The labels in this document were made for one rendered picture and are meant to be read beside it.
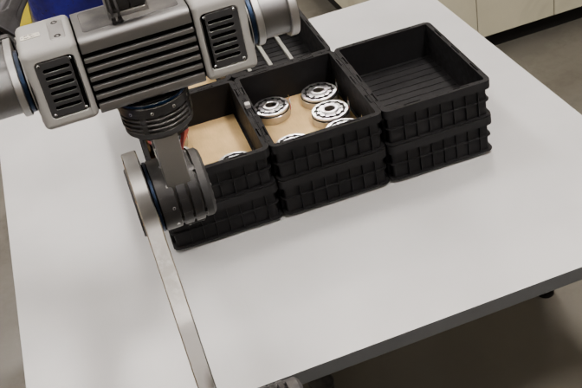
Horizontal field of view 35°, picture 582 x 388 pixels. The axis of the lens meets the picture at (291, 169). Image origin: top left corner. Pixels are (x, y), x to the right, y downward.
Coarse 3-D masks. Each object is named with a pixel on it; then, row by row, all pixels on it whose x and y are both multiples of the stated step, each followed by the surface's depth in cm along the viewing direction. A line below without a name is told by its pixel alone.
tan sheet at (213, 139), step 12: (216, 120) 260; (228, 120) 259; (192, 132) 257; (204, 132) 256; (216, 132) 255; (228, 132) 254; (240, 132) 253; (192, 144) 252; (204, 144) 251; (216, 144) 250; (228, 144) 249; (240, 144) 248; (204, 156) 246; (216, 156) 245
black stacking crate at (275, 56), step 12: (288, 36) 296; (300, 36) 293; (312, 36) 276; (264, 48) 292; (276, 48) 291; (288, 48) 289; (300, 48) 288; (312, 48) 281; (324, 48) 265; (264, 60) 286; (276, 60) 284; (240, 72) 282
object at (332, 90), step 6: (312, 84) 262; (318, 84) 262; (324, 84) 261; (330, 84) 260; (306, 90) 260; (330, 90) 257; (336, 90) 257; (306, 96) 257; (312, 96) 256; (318, 96) 255; (324, 96) 255; (330, 96) 254
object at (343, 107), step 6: (324, 102) 252; (330, 102) 252; (336, 102) 252; (342, 102) 251; (318, 108) 250; (342, 108) 248; (312, 114) 249; (318, 114) 248; (324, 114) 247; (330, 114) 246; (336, 114) 246; (342, 114) 245; (324, 120) 245; (330, 120) 245
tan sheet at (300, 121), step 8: (296, 96) 264; (296, 104) 260; (296, 112) 257; (304, 112) 256; (288, 120) 254; (296, 120) 253; (304, 120) 252; (312, 120) 252; (272, 128) 252; (280, 128) 251; (288, 128) 250; (296, 128) 250; (304, 128) 249; (312, 128) 248; (272, 136) 249; (280, 136) 248
